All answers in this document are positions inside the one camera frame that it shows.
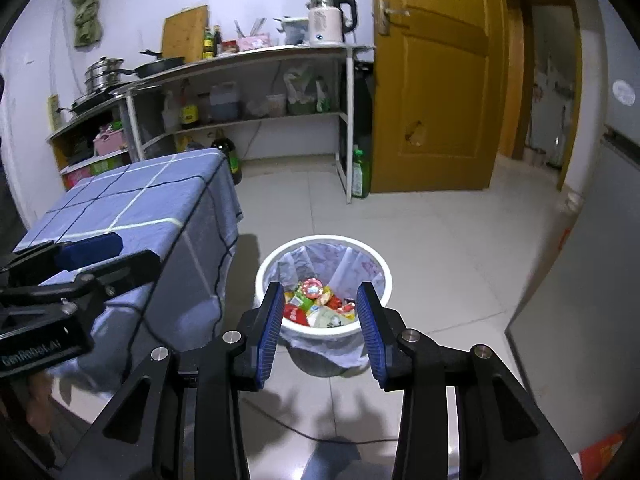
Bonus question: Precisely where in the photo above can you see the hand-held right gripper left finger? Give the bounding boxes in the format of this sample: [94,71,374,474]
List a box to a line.
[60,281,287,480]

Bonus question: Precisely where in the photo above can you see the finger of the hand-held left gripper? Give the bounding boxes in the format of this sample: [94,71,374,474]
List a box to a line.
[60,249,162,328]
[0,232,124,289]

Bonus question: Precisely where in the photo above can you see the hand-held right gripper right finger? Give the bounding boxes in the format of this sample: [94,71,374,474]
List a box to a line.
[355,281,583,480]

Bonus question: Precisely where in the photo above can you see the pile of colourful wrappers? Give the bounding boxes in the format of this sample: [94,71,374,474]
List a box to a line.
[282,277,358,330]

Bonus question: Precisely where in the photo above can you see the beige green paper wrapper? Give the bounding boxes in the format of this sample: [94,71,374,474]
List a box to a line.
[307,306,353,329]

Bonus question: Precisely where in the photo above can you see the white plastic bag liner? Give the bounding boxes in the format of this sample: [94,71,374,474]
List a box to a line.
[257,242,391,372]

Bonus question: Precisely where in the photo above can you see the white plastic trash bin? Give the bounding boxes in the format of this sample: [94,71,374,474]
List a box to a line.
[255,234,392,378]

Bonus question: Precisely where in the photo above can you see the person's left forearm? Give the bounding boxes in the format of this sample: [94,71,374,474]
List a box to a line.
[0,410,58,472]

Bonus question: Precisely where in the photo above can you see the person's left hand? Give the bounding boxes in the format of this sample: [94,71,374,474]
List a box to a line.
[22,369,56,434]

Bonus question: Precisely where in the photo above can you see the blue checked tablecloth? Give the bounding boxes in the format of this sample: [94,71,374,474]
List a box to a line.
[12,149,244,396]

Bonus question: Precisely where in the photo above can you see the red box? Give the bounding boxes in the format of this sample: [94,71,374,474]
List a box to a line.
[61,165,93,191]

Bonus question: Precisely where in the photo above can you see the green box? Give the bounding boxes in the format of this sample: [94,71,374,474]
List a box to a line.
[87,155,131,176]

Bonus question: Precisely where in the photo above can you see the pink container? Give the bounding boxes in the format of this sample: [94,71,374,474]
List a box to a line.
[94,127,126,157]

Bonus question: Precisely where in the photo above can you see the grey metal kitchen rack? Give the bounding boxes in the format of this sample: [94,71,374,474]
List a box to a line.
[47,92,140,193]

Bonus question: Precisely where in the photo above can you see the black wok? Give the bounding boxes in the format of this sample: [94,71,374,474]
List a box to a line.
[57,92,126,113]

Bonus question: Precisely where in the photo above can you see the dark glass bottle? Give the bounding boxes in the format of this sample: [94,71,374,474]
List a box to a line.
[210,130,242,185]

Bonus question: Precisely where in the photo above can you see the green detergent bottle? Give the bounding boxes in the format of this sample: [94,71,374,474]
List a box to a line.
[351,145,371,198]

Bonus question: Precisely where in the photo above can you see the oil bottle with yellow label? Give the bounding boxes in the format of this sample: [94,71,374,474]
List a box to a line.
[180,87,200,128]

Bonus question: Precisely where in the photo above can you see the stacked steel pots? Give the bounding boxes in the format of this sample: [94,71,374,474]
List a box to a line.
[84,56,126,95]

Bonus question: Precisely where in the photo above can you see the translucent white jug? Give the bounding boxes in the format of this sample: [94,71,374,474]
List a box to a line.
[210,82,241,121]

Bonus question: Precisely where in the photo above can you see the black frying pan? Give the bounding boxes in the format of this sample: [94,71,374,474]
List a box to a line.
[132,50,186,78]

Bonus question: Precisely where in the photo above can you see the grey refrigerator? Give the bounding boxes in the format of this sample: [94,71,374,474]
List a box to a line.
[505,0,640,456]

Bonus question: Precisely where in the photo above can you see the wooden cutting board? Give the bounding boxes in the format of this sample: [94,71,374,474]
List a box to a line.
[161,5,210,61]

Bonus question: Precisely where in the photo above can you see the yellow wooden door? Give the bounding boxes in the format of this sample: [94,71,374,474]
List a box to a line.
[370,0,508,194]

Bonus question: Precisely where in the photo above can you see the green hanging cloth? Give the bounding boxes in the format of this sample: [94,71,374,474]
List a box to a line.
[70,0,103,48]

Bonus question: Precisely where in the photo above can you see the white plastic bags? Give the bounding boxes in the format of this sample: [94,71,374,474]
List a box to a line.
[284,67,331,115]

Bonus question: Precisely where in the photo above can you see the orange cardboard box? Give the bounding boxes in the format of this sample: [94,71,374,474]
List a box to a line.
[580,425,626,467]

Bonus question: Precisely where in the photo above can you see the pink utensil holder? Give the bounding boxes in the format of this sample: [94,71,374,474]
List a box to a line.
[235,17,271,52]

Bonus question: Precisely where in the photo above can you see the white metal shelf rack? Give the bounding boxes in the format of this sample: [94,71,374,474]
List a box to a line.
[110,42,376,206]

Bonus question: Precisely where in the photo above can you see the white pot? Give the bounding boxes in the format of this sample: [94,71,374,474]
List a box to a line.
[274,16,310,46]

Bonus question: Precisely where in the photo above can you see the white electric kettle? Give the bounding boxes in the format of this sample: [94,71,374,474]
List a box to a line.
[306,0,358,45]

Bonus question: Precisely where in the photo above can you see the black cable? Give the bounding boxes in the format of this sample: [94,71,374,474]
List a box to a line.
[237,392,401,446]

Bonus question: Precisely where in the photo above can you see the brown wooden door frame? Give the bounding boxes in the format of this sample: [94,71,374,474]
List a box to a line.
[500,0,581,161]

